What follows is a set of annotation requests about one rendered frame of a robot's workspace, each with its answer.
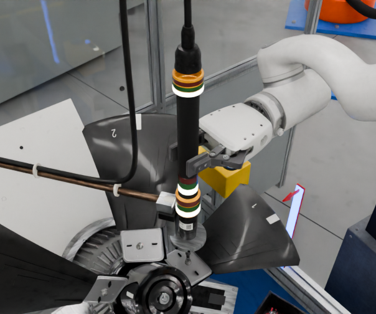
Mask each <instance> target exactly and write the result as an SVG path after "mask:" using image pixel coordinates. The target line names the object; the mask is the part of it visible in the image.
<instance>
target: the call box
mask: <svg viewBox="0 0 376 314"><path fill-rule="evenodd" d="M205 151H206V150H205V149H203V147H201V146H199V154H201V153H202V152H205ZM250 167H251V163H250V162H249V161H246V162H245V163H243V166H242V168H241V169H235V168H233V169H230V168H227V167H219V166H216V167H215V168H206V169H204V170H203V171H201V172H199V173H198V176H199V177H200V178H202V179H203V180H204V181H205V182H206V183H207V184H208V185H209V186H210V187H212V188H213V189H214V190H215V191H217V192H218V193H219V194H220V195H221V196H222V197H223V198H227V197H229V195H230V194H231V193H232V192H233V191H234V190H235V189H236V187H237V186H238V185H239V184H240V183H242V184H248V182H249V176H250Z"/></svg>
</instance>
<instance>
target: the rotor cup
mask: <svg viewBox="0 0 376 314"><path fill-rule="evenodd" d="M152 263H155V264H158V265H160V266H154V265H151V264H152ZM109 275H124V276H129V279H128V282H127V284H126V285H125V286H124V288H123V289H122V291H121V292H120V293H119V295H118V296H117V297H116V299H115V300H114V301H113V302H111V303H108V306H109V308H110V309H111V311H112V312H113V313H114V314H188V313H189V311H190V308H191V306H192V299H193V292H192V286H191V284H190V281H189V279H188V278H187V276H186V275H185V273H184V272H183V271H181V270H180V269H178V268H176V267H173V266H171V265H168V264H165V263H164V262H163V261H162V260H161V261H153V262H129V263H127V262H125V261H124V260H123V258H121V259H120V260H119V261H117V263H115V265H114V266H113V268H112V269H111V271H110V273H109ZM127 292H129V293H132V294H133V298H131V297H129V296H127V295H126V294H127ZM162 293H167V294H168V295H169V302H168V303H167V304H165V305H163V304H161V303H160V302H159V297H160V295H161V294H162Z"/></svg>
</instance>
